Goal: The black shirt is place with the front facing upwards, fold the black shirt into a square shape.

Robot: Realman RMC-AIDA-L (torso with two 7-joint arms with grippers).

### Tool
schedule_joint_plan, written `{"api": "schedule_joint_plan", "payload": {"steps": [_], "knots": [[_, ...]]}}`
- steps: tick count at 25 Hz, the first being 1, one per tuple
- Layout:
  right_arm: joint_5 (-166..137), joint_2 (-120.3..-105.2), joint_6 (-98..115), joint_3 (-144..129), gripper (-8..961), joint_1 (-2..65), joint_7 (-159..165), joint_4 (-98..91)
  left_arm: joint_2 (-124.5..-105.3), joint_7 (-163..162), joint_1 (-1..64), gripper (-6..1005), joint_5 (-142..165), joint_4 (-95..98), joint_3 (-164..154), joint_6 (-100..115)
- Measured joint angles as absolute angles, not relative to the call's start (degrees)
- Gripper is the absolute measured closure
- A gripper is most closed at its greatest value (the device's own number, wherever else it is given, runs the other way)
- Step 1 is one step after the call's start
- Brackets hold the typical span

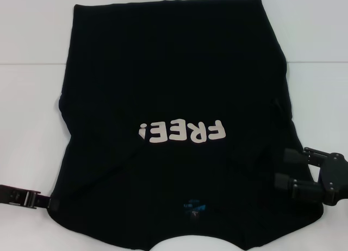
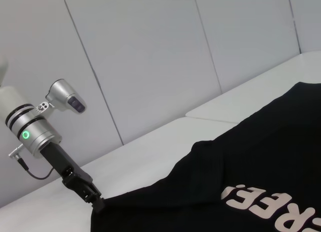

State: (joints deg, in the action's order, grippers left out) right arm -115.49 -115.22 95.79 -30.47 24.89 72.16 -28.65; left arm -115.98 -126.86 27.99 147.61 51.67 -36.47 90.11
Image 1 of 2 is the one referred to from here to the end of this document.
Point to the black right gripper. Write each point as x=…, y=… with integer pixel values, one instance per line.
x=335, y=177

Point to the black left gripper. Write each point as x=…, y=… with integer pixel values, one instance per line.
x=16, y=196

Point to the black shirt with FREE print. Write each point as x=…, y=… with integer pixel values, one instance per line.
x=163, y=71

